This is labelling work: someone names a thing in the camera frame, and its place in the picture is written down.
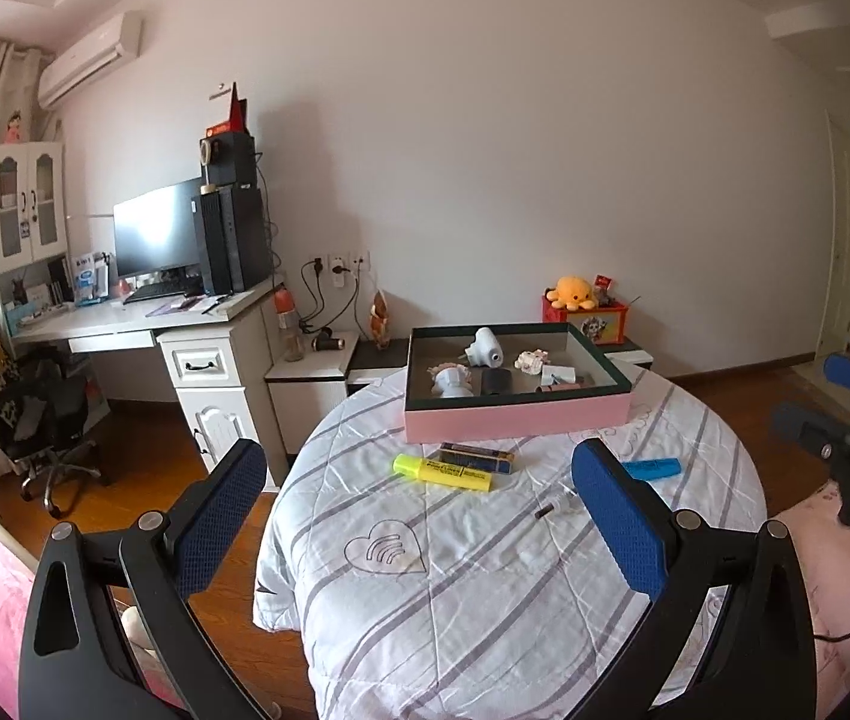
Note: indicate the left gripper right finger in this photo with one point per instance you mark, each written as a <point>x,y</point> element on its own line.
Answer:
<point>630,517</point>

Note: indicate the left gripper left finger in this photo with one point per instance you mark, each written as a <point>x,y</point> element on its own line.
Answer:
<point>208,516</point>

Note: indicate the blue highlighter marker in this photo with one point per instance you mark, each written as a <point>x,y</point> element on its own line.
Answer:
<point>652,470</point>

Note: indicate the blue gold rectangular box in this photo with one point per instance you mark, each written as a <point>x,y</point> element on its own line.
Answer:
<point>496,462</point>

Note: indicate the yellow highlighter marker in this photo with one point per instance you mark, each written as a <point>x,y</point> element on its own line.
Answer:
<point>443,474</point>

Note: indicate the black remote control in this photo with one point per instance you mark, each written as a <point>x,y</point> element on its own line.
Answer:
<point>496,382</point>

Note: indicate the pink flat case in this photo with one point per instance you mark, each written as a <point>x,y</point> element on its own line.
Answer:
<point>560,386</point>

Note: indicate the small white box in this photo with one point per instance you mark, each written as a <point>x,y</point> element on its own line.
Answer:
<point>553,375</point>

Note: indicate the low white side table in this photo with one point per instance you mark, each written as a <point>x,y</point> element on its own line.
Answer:
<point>305,392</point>

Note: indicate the white desk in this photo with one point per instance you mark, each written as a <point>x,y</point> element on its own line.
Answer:
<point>216,355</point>

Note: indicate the pink white brick model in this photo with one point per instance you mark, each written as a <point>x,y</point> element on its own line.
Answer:
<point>531,361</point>

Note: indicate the white quilted table cover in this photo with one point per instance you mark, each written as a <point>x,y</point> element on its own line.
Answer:
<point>418,601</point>

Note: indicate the office chair with clothes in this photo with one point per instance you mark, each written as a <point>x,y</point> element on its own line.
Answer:
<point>43,414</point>

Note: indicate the red toy box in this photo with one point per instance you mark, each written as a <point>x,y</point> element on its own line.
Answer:
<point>604,326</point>

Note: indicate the pink green storage box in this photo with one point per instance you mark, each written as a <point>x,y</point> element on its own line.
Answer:
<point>430,420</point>

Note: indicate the white figurine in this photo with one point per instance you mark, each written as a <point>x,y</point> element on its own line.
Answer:
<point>451,380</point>

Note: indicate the orange cap bottle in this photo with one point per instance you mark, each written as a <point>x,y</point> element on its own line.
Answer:
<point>289,325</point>

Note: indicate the orange octopus plush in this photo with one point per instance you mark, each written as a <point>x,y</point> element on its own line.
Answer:
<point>572,294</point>

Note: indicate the black computer tower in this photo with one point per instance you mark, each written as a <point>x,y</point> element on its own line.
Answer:
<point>232,237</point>

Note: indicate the computer monitor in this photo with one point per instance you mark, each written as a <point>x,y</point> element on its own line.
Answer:
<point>155,231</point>

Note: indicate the black speaker on tower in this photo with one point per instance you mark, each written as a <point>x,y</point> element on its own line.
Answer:
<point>228,158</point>

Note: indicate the white glass door cabinet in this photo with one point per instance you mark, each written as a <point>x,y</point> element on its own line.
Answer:
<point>32,204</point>

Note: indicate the white air conditioner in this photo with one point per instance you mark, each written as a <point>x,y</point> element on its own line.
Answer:
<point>108,47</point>

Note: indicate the white camera toy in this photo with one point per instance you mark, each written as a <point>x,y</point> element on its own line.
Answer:
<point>485,350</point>

